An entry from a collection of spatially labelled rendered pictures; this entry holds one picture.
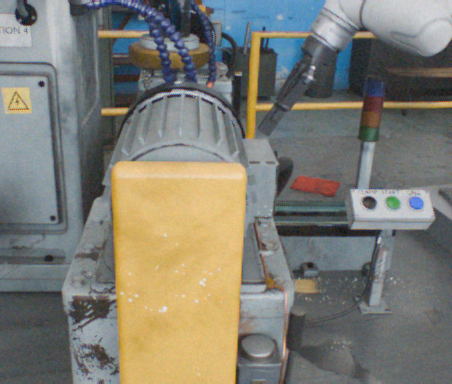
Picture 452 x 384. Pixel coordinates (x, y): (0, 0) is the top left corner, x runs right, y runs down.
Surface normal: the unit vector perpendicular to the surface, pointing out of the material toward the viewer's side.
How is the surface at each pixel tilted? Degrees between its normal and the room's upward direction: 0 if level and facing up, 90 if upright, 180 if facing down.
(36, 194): 90
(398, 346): 0
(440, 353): 0
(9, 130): 90
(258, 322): 90
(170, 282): 90
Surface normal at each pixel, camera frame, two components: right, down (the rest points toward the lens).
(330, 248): 0.06, 0.39
